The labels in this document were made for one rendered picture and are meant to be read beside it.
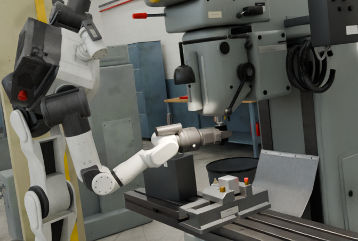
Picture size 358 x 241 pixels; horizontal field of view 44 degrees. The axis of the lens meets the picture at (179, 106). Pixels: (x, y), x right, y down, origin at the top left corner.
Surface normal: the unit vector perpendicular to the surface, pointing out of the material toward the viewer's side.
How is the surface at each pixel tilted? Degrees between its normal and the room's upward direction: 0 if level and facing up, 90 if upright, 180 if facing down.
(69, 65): 57
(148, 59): 90
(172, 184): 90
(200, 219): 90
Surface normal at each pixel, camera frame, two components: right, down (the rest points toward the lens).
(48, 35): 0.57, -0.55
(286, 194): -0.64, -0.59
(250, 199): 0.55, 0.02
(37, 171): -0.65, 0.15
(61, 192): 0.72, -0.19
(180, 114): -0.80, 0.15
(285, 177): -0.77, -0.32
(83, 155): 0.28, 0.11
